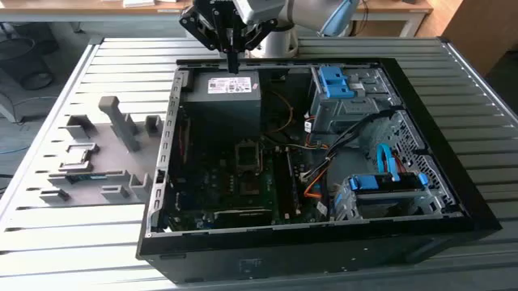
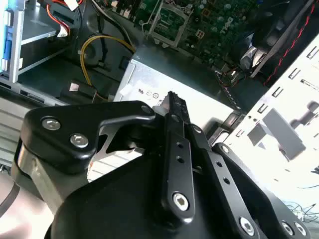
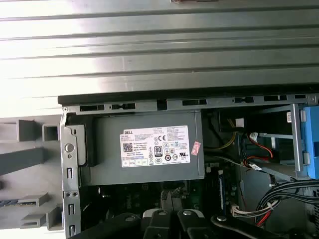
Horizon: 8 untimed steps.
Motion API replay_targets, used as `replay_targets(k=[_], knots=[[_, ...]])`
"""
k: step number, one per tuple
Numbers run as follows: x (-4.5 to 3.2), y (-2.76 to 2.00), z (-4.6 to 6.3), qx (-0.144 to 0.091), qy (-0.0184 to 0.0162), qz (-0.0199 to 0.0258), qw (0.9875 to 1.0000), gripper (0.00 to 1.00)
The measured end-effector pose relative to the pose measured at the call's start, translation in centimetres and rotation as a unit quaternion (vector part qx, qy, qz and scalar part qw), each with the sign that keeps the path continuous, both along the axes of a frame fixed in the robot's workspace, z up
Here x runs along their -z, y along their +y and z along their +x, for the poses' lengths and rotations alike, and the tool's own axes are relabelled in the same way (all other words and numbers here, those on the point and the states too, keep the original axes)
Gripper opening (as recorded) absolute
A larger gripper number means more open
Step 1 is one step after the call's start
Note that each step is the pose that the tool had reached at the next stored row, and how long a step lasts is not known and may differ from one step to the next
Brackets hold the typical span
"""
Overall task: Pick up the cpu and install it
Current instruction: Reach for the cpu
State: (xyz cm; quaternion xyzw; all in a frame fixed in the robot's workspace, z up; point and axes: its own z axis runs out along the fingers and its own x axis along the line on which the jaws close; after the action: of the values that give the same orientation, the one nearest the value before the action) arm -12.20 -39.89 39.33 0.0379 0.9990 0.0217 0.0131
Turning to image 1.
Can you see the grey power supply unit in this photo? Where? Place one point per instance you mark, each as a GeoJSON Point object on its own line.
{"type": "Point", "coordinates": [225, 94]}

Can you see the RAM stick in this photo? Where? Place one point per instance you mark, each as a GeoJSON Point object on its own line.
{"type": "Point", "coordinates": [86, 177]}

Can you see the silver CPU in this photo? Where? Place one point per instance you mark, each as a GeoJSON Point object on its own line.
{"type": "Point", "coordinates": [76, 156]}

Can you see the RAM slot white clips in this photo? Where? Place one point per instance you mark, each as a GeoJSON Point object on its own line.
{"type": "Point", "coordinates": [281, 182]}
{"type": "Point", "coordinates": [292, 182]}

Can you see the CPU socket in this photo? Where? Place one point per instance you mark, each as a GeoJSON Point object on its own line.
{"type": "Point", "coordinates": [249, 185]}

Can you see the grey metal disk bay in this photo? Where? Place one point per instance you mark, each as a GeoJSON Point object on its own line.
{"type": "Point", "coordinates": [424, 200]}

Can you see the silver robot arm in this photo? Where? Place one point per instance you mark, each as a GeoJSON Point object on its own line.
{"type": "Point", "coordinates": [280, 42]}

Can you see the grey parts rack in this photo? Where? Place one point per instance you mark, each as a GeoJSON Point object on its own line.
{"type": "Point", "coordinates": [109, 145]}

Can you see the white box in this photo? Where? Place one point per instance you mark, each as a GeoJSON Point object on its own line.
{"type": "Point", "coordinates": [137, 3]}

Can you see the black graphics card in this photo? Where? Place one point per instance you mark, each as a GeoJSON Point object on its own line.
{"type": "Point", "coordinates": [243, 218]}

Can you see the hard disk in blue carrier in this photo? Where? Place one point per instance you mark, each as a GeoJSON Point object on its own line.
{"type": "Point", "coordinates": [363, 182]}

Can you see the grey metal drive cage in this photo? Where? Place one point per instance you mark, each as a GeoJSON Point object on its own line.
{"type": "Point", "coordinates": [355, 109]}

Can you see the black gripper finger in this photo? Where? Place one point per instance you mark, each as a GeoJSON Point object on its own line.
{"type": "Point", "coordinates": [201, 36]}
{"type": "Point", "coordinates": [259, 36]}

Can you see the green motherboard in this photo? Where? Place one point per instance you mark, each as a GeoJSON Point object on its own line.
{"type": "Point", "coordinates": [209, 185]}

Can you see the RAM slot black clips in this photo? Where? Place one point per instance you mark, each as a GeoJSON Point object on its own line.
{"type": "Point", "coordinates": [287, 182]}
{"type": "Point", "coordinates": [276, 182]}

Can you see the wooden cabinet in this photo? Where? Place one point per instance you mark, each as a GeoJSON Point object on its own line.
{"type": "Point", "coordinates": [476, 30]}

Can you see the black mesh waste bin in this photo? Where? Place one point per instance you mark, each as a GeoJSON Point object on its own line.
{"type": "Point", "coordinates": [28, 69]}

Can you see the black PC case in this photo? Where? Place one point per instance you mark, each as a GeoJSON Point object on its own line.
{"type": "Point", "coordinates": [283, 257]}

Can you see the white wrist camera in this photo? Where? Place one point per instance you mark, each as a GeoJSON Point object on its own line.
{"type": "Point", "coordinates": [255, 12]}

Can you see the wooden desk white frame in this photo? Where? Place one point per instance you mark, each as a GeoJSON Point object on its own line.
{"type": "Point", "coordinates": [80, 6]}
{"type": "Point", "coordinates": [388, 7]}

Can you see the blue plastic drive latch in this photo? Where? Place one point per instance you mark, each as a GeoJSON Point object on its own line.
{"type": "Point", "coordinates": [333, 75]}

